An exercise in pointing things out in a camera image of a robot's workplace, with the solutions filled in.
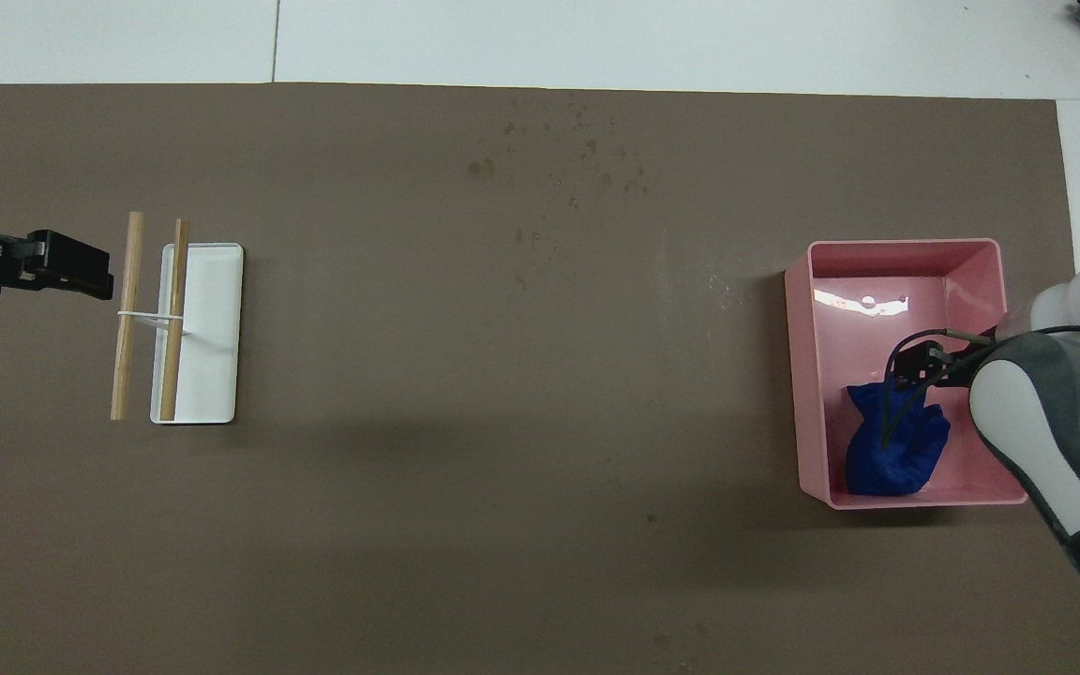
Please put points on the short wooden rack rod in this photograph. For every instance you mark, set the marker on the short wooden rack rod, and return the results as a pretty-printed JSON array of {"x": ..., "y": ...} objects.
[{"x": 174, "y": 281}]

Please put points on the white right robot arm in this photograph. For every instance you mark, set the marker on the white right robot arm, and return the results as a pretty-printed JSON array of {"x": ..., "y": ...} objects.
[{"x": 1065, "y": 422}]

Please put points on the blue towel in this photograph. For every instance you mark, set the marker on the blue towel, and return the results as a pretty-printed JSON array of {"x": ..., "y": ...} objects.
[{"x": 896, "y": 450}]

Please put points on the long wooden rack rod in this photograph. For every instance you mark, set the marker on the long wooden rack rod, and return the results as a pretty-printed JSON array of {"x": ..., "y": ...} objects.
[{"x": 126, "y": 366}]

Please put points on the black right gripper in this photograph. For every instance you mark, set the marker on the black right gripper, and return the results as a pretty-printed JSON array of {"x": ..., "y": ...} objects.
[{"x": 964, "y": 361}]

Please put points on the brown table mat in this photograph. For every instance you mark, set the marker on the brown table mat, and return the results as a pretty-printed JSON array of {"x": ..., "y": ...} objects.
[{"x": 502, "y": 375}]

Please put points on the pink plastic bin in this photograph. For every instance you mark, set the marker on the pink plastic bin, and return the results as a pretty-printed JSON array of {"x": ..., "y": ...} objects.
[{"x": 877, "y": 281}]

